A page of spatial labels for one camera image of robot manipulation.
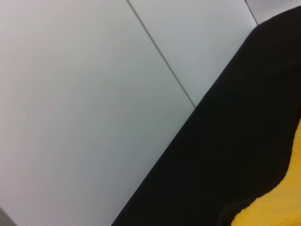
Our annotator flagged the yellow and grey-green towel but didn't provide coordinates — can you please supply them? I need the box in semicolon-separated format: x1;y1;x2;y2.
217;117;301;226

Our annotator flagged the black tablecloth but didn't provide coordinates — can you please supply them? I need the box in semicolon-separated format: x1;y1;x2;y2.
110;6;301;226

